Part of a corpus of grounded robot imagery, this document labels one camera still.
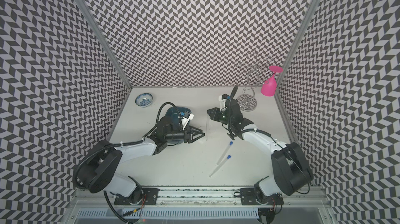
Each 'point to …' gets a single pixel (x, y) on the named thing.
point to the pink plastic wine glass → (269, 86)
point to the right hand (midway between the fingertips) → (207, 114)
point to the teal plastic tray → (173, 110)
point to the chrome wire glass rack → (254, 73)
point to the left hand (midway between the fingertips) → (202, 135)
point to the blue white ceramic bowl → (144, 100)
